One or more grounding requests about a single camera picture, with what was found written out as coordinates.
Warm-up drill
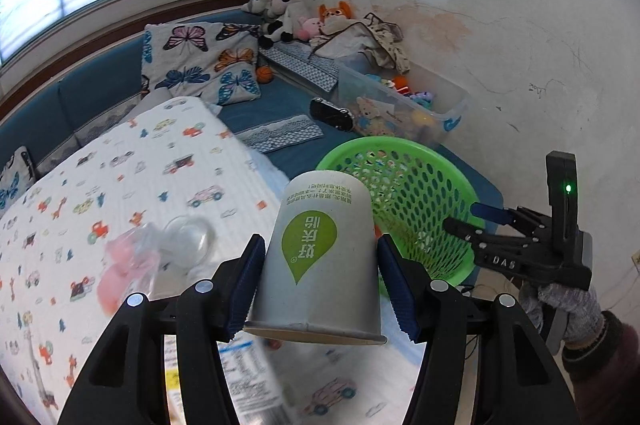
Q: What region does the blue sofa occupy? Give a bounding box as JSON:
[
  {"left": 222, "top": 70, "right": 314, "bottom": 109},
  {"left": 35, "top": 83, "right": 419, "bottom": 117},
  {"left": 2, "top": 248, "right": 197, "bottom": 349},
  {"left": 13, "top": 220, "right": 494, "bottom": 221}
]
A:
[{"left": 0, "top": 7, "right": 503, "bottom": 226}]

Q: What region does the orange fox plush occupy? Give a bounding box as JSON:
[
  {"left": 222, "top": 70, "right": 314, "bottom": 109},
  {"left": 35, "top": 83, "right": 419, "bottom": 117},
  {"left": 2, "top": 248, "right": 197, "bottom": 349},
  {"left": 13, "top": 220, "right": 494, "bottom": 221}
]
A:
[{"left": 318, "top": 1, "right": 356, "bottom": 30}]

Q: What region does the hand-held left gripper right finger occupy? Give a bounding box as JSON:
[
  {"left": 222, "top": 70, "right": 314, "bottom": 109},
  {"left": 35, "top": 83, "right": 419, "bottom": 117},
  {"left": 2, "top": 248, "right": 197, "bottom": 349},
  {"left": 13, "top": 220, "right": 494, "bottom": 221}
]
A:
[{"left": 376, "top": 235, "right": 576, "bottom": 425}]

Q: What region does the small patterned cloth mat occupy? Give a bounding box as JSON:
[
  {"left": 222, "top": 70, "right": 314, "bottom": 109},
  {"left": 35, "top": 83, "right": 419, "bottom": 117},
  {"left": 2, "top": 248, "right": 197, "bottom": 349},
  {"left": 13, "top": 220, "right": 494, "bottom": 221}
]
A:
[{"left": 235, "top": 115, "right": 325, "bottom": 154}]

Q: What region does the black white cow plush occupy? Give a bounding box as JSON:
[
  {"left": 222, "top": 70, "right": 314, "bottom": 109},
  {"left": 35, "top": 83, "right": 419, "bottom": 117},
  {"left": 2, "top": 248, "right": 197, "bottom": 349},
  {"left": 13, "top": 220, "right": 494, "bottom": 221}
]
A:
[{"left": 257, "top": 0, "right": 311, "bottom": 48}]

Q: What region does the white paper cup green logo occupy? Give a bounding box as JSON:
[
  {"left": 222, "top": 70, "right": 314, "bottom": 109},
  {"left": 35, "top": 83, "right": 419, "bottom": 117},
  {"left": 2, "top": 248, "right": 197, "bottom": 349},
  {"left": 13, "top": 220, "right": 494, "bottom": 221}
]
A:
[{"left": 243, "top": 170, "right": 388, "bottom": 346}]

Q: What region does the green plastic basket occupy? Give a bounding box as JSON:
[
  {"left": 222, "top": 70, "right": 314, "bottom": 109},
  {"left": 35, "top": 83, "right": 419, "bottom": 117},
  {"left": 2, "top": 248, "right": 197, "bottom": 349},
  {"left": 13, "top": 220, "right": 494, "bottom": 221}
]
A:
[{"left": 315, "top": 136, "right": 493, "bottom": 298}]

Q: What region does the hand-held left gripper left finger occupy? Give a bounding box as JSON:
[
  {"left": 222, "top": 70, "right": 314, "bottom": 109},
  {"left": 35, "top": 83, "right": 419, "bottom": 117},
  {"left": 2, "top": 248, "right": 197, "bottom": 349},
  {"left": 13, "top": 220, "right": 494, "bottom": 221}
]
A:
[{"left": 57, "top": 234, "right": 267, "bottom": 425}]

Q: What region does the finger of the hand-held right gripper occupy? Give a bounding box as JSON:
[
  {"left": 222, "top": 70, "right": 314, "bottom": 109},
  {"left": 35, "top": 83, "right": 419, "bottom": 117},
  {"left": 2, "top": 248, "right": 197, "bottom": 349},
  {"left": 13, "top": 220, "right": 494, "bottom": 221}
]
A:
[
  {"left": 469, "top": 201, "right": 546, "bottom": 234},
  {"left": 444, "top": 216, "right": 501, "bottom": 254}
]

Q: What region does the grey plush toy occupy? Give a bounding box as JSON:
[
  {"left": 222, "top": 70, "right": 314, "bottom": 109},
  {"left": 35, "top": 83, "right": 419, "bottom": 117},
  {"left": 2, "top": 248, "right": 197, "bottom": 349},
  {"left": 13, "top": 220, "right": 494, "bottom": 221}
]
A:
[{"left": 242, "top": 0, "right": 278, "bottom": 18}]

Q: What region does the person's right forearm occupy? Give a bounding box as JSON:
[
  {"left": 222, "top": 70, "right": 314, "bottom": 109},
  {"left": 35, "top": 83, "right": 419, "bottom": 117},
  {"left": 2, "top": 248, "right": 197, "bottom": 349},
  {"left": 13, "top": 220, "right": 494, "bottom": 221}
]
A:
[{"left": 562, "top": 311, "right": 640, "bottom": 425}]

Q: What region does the person's right hand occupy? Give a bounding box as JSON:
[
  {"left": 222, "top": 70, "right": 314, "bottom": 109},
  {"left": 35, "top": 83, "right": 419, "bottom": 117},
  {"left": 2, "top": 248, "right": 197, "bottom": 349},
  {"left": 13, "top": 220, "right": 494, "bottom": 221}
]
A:
[{"left": 520, "top": 281, "right": 604, "bottom": 349}]

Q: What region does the pink plush toy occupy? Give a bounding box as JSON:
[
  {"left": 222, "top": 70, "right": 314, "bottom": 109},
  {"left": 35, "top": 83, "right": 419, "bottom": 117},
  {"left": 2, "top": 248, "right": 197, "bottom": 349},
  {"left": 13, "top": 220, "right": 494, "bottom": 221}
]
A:
[{"left": 295, "top": 17, "right": 323, "bottom": 40}]

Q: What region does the small butterfly print pillow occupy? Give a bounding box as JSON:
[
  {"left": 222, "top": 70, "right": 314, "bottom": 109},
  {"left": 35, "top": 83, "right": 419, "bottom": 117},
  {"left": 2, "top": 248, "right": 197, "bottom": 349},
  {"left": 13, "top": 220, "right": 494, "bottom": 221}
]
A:
[{"left": 0, "top": 146, "right": 38, "bottom": 210}]

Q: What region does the vehicle print white tablecloth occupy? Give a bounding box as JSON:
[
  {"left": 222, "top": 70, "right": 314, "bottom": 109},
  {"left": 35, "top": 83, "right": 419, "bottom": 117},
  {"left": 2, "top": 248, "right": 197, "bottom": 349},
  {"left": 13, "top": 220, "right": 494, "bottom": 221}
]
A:
[{"left": 0, "top": 97, "right": 426, "bottom": 425}]

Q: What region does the white milk carton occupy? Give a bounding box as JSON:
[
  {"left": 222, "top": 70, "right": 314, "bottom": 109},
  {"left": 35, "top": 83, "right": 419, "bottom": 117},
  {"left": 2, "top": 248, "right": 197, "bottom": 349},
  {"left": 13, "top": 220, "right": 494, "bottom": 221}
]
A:
[{"left": 162, "top": 337, "right": 283, "bottom": 425}]

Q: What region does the large butterfly print pillow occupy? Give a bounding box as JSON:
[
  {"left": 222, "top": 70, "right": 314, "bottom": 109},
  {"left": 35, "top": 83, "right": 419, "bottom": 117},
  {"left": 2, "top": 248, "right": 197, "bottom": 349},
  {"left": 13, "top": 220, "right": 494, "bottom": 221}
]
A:
[{"left": 140, "top": 22, "right": 263, "bottom": 106}]

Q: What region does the clear plastic storage bin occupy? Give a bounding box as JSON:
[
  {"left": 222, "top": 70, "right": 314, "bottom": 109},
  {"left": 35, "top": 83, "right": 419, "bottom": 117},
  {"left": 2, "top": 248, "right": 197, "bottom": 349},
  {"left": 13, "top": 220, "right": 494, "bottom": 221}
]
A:
[{"left": 334, "top": 55, "right": 471, "bottom": 150}]

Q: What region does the black white patterned mat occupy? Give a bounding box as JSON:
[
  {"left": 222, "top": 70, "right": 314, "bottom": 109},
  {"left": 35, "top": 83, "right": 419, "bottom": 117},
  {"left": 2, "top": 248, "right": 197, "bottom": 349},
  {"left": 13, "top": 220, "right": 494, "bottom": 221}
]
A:
[{"left": 259, "top": 41, "right": 341, "bottom": 93}]

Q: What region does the clear pink plastic bag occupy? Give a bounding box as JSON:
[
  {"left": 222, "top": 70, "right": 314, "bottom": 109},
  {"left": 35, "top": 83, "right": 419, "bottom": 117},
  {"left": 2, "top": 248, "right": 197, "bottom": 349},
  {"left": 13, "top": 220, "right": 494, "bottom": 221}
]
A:
[{"left": 97, "top": 225, "right": 166, "bottom": 316}]

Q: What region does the clear plastic lid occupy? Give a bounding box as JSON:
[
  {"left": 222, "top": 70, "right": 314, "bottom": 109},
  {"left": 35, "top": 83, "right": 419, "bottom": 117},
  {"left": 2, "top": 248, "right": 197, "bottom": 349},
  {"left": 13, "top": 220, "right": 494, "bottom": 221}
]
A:
[{"left": 162, "top": 215, "right": 217, "bottom": 266}]

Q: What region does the beige crumpled cloth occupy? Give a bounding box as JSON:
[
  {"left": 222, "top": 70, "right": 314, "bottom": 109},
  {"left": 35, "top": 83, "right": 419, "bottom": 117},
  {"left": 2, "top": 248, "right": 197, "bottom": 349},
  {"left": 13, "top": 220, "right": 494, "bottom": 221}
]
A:
[{"left": 310, "top": 12, "right": 412, "bottom": 74}]

